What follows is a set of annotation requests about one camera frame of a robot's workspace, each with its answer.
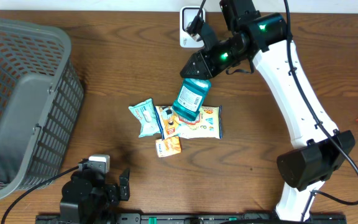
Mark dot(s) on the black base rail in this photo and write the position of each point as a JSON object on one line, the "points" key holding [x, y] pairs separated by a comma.
{"points": [[135, 218]]}

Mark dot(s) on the white barcode scanner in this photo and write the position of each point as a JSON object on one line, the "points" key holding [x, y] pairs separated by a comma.
{"points": [[187, 14]]}

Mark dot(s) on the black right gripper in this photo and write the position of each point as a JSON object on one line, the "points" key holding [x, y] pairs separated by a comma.
{"points": [[207, 69]]}

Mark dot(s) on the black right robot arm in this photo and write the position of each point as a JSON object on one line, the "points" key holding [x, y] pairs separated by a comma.
{"points": [[319, 147]]}

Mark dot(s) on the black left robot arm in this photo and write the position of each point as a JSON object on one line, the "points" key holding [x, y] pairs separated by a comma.
{"points": [[87, 198]]}

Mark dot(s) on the blue mouthwash bottle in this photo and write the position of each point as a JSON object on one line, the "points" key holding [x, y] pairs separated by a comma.
{"points": [[190, 98]]}

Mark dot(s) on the light blue wipes pack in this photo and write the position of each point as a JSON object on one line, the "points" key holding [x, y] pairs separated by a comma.
{"points": [[145, 113]]}

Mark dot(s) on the grey plastic mesh basket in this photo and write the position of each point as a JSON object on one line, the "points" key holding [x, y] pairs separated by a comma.
{"points": [[40, 100]]}

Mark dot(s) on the cream chips snack bag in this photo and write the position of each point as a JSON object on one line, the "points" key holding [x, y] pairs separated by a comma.
{"points": [[207, 124]]}

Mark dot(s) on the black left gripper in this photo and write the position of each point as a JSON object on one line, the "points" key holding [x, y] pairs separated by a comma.
{"points": [[114, 196]]}

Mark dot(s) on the orange small snack box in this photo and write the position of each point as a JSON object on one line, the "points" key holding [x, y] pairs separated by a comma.
{"points": [[168, 147]]}

